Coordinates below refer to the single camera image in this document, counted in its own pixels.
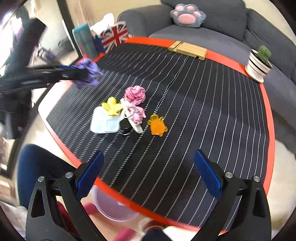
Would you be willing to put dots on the teal tumbler bottle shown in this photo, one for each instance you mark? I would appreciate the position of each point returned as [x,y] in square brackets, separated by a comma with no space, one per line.
[84,40]

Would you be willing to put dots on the cat paw cushion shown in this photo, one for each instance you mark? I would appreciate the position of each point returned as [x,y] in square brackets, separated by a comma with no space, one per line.
[187,15]

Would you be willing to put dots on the purple paper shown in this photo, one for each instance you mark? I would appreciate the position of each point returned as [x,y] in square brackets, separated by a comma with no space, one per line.
[93,73]

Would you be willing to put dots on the union jack tissue box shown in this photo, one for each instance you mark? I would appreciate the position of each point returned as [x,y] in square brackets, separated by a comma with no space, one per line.
[108,34]

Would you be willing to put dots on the dark grey sofa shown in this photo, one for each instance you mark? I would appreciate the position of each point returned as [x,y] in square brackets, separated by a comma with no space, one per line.
[233,30]

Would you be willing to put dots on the yellow duck toy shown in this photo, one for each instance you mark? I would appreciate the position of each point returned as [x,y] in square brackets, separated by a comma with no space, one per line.
[112,107]

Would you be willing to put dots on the wooden stand block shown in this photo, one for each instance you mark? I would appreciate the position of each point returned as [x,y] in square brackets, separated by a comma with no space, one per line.
[188,50]

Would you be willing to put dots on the white divided plastic container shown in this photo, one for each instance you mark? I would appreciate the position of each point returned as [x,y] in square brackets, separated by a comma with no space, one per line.
[103,123]

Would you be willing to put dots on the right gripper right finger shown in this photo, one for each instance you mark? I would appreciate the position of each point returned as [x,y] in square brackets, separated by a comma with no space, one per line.
[252,220]

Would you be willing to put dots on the pink trash bin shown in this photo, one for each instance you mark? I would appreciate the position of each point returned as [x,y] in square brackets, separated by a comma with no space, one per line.
[110,208]

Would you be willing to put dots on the orange turtle toy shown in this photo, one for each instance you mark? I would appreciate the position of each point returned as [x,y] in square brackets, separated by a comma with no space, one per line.
[157,125]

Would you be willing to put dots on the pink plush keychain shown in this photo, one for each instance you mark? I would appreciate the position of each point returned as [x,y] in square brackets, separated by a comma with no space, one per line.
[136,114]

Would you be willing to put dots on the potted cactus striped pot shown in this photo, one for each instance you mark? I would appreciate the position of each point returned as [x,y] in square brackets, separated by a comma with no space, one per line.
[258,65]

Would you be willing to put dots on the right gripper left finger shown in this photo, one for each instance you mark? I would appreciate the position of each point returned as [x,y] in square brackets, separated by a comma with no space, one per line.
[44,220]

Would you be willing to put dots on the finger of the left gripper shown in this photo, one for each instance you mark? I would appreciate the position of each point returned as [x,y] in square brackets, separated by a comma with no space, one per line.
[67,75]

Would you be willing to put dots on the black striped table mat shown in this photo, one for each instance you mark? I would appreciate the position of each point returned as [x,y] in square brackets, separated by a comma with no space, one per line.
[166,125]

